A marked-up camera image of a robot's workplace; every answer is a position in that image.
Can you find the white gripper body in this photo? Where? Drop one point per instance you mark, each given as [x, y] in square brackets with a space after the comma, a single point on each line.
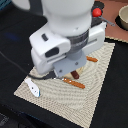
[52, 52]

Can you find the orange handled toy fork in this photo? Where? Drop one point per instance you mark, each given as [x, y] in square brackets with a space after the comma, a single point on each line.
[74, 83]

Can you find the orange handled toy knife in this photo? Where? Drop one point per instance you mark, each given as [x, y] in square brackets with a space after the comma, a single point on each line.
[91, 59]

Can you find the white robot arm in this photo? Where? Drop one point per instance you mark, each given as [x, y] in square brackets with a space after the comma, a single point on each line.
[68, 18]

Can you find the white toy fish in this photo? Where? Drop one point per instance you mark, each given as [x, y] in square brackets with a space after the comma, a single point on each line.
[33, 87]

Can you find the brown toy sausage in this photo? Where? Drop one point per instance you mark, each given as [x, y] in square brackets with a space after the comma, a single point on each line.
[75, 75]

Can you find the grey toy frying pan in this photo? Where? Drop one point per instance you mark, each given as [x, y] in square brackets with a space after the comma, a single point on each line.
[100, 19]

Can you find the beige bowl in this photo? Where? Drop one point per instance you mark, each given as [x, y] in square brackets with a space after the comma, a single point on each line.
[123, 14]

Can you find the beige woven placemat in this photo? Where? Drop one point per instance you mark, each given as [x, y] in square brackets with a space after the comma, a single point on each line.
[66, 106]

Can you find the red toy tomato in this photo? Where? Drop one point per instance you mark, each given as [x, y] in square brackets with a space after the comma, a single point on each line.
[96, 12]

